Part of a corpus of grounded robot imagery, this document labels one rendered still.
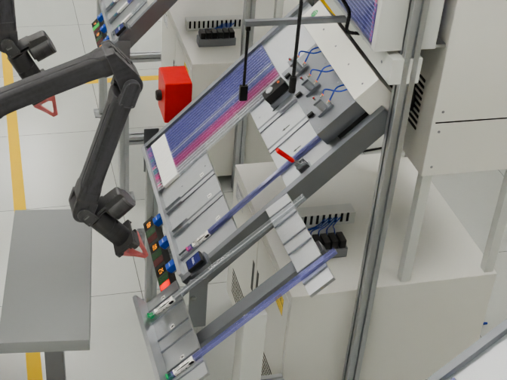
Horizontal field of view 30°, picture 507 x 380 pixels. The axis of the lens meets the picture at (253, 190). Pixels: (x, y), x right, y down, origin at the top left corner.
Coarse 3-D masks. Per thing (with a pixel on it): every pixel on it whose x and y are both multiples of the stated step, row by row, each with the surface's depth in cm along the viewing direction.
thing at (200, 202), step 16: (208, 160) 282; (192, 176) 283; (208, 176) 277; (176, 192) 284; (192, 192) 278; (208, 192) 273; (176, 208) 279; (192, 208) 274; (208, 208) 268; (224, 208) 263; (176, 224) 275; (192, 224) 269; (208, 224) 264; (224, 224) 259; (176, 240) 270; (192, 240) 265; (208, 240) 260
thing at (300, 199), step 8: (296, 200) 235; (304, 200) 234; (288, 208) 235; (280, 216) 235; (264, 224) 236; (272, 224) 236; (256, 232) 236; (248, 240) 237; (232, 248) 238; (240, 248) 237; (224, 256) 238; (216, 264) 238; (208, 272) 239; (192, 280) 240; (200, 280) 240; (184, 288) 240; (176, 296) 240; (152, 312) 242
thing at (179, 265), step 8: (144, 152) 305; (152, 176) 294; (152, 184) 291; (160, 192) 289; (160, 200) 284; (160, 208) 281; (168, 216) 280; (168, 224) 275; (168, 232) 271; (168, 240) 269; (176, 248) 266; (176, 256) 262; (176, 264) 260; (184, 272) 258
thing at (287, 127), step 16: (288, 32) 292; (304, 32) 286; (272, 48) 293; (288, 48) 287; (304, 48) 281; (288, 64) 282; (256, 112) 279; (272, 112) 274; (288, 112) 268; (272, 128) 269; (288, 128) 264; (304, 128) 259; (272, 144) 265; (288, 144) 260; (304, 144) 255; (320, 144) 251; (288, 176) 252
